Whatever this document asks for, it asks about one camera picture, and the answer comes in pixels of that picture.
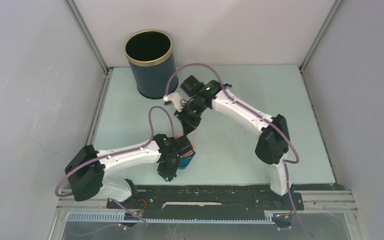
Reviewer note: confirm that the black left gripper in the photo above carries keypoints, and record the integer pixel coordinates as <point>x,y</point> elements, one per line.
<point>169,174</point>

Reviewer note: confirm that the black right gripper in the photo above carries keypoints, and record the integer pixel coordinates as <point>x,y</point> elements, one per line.
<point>190,124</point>

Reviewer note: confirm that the blue plastic dustpan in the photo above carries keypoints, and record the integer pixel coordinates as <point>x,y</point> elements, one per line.
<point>185,160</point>

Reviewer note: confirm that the pink hand brush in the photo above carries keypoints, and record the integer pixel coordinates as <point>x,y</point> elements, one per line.
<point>184,146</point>

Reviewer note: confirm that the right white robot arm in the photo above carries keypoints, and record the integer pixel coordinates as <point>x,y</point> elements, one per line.
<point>272,131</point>

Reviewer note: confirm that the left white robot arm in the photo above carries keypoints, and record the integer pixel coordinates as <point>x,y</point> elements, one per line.
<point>91,172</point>

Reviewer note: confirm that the dark blue round trash bin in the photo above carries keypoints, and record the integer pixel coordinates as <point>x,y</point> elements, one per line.
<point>151,59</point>

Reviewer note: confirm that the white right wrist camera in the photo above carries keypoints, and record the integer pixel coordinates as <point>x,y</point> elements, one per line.
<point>174,99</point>

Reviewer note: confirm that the grey perforated cable tray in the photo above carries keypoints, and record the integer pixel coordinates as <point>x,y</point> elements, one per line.
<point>124,217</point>

